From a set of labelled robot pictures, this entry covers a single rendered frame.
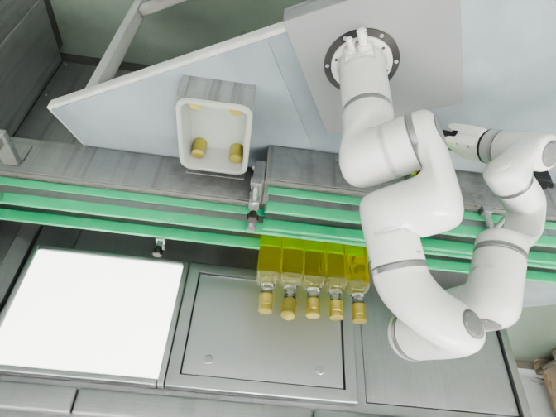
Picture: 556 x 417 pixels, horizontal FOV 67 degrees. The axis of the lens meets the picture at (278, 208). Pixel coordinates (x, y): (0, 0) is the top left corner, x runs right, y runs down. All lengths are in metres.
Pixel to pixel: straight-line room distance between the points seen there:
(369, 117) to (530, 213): 0.38
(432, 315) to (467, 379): 0.70
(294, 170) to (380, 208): 0.46
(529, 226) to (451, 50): 0.38
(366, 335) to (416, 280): 0.62
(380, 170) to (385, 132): 0.06
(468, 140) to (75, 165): 0.98
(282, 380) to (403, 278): 0.56
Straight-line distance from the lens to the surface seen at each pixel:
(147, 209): 1.14
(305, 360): 1.14
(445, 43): 0.95
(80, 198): 1.20
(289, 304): 1.02
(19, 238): 1.41
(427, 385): 1.26
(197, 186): 1.15
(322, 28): 0.89
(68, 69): 1.96
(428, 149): 0.67
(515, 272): 0.78
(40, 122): 1.74
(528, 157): 0.90
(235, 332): 1.14
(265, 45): 0.97
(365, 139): 0.71
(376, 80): 0.83
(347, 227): 1.13
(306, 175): 1.08
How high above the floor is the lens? 1.59
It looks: 38 degrees down
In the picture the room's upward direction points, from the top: 176 degrees counter-clockwise
